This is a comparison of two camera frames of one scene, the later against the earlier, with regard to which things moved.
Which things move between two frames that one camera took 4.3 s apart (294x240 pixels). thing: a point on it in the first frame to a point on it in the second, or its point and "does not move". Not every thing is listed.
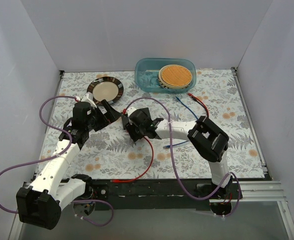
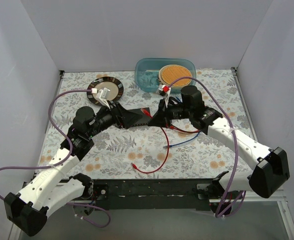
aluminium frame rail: [260, 191] does not move
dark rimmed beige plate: [108, 88] does not move
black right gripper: [129, 127] to [165, 116]
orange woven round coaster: [176, 75] does not move
